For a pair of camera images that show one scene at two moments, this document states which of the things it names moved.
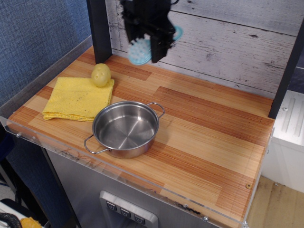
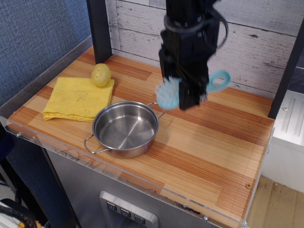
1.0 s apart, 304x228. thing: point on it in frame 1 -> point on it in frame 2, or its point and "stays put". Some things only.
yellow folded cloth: (76, 99) stays put
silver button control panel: (118, 213) stays put
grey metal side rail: (46, 73) stays put
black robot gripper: (151, 17) -> (189, 53)
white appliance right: (284, 161) stays put
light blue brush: (139, 50) -> (168, 90)
